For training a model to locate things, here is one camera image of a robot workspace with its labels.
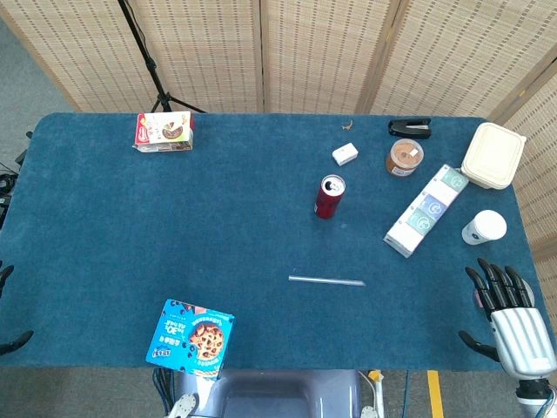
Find blue cable bundle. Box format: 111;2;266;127
151;367;176;418

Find transparent plastic straw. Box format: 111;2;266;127
287;274;366;288

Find yellow floor tape strip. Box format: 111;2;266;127
426;369;446;418

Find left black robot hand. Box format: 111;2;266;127
0;264;35;356

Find small white box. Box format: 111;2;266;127
332;142;360;166

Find black stapler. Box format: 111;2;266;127
387;117;433;140

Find white cable with plug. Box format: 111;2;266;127
359;369;385;413

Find black cable bundle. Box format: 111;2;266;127
0;130;34;230

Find blue table cloth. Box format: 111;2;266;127
0;111;540;372

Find blue cookie box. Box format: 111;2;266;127
144;298;237;381

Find red white snack box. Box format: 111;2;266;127
132;111;196;153

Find black tripod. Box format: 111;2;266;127
116;0;206;115

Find red soda can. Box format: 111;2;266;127
313;174;347;220

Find grey robot torso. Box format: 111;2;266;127
167;368;384;418

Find beige takeout container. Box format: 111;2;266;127
460;121;527;191

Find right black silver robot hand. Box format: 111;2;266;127
458;258;557;379

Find clear jar brown contents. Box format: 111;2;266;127
385;138;425;179

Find white paper cup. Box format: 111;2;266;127
461;209;508;246

